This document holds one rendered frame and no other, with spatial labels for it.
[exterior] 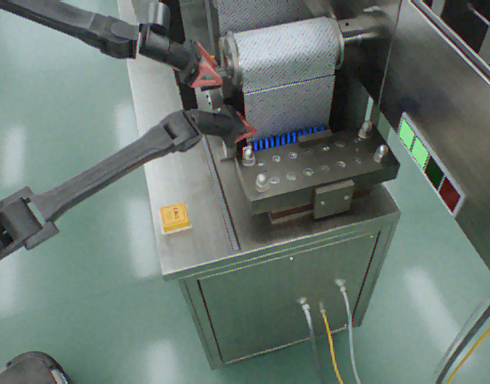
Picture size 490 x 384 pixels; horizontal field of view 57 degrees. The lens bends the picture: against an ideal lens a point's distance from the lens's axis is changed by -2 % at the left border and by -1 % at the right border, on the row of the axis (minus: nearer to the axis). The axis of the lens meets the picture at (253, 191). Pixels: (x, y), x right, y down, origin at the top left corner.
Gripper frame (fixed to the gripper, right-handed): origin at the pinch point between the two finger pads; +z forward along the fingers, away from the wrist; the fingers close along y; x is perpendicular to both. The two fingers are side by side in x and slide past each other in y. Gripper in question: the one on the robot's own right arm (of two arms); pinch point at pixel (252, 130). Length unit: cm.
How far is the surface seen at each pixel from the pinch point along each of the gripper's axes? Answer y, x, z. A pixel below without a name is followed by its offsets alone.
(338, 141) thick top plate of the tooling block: 11.3, 8.8, 18.3
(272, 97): 1.0, 11.5, -1.7
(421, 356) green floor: 59, -58, 98
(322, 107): 3.6, 13.4, 13.7
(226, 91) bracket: -8.6, 4.8, -7.3
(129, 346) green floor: -1, -123, 11
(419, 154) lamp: 33.8, 24.8, 11.8
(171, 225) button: 9.2, -27.9, -15.6
